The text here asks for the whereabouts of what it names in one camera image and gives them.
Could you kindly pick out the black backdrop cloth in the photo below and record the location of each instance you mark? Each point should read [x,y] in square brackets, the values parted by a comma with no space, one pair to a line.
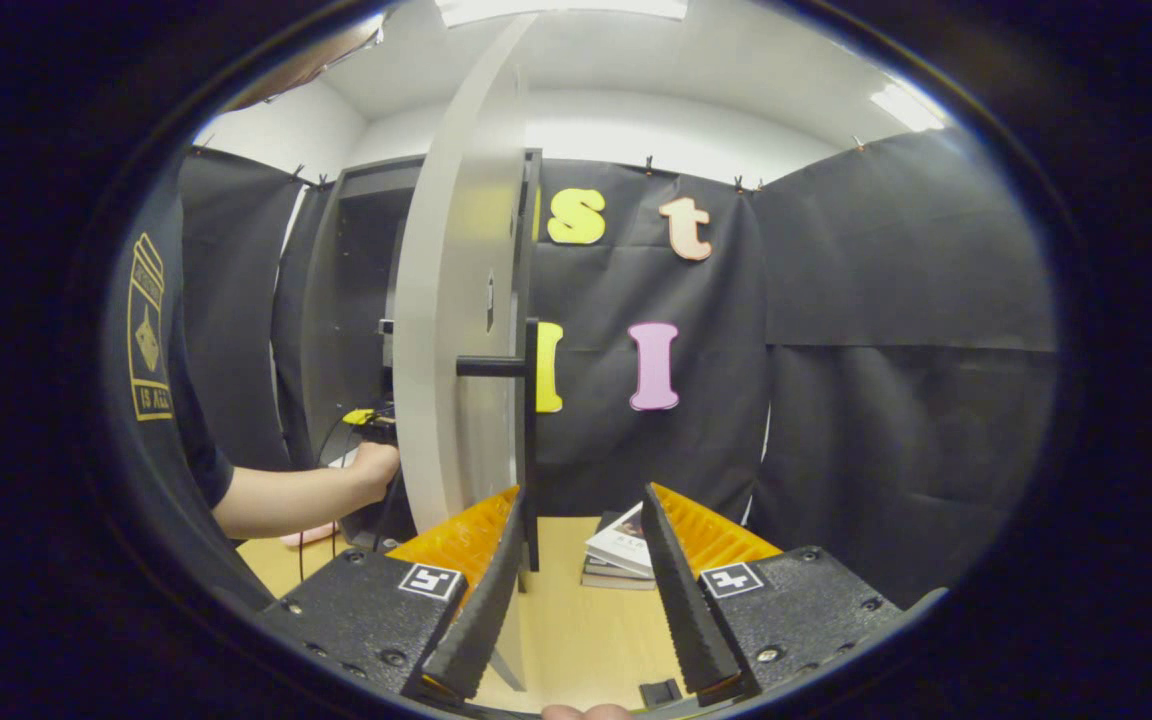
[886,400]

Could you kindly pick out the ceiling light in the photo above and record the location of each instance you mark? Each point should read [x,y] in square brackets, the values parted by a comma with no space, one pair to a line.
[561,10]
[906,107]

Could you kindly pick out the person's dark t-shirt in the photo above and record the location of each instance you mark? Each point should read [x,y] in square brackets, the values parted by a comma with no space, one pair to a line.
[151,450]

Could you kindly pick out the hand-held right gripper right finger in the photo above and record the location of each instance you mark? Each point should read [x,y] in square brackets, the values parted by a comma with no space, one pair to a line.
[686,610]

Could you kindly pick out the grey cabinet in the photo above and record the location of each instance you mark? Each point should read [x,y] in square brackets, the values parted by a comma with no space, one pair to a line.
[346,300]

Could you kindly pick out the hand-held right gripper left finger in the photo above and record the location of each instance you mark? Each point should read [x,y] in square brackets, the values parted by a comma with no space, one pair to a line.
[481,610]

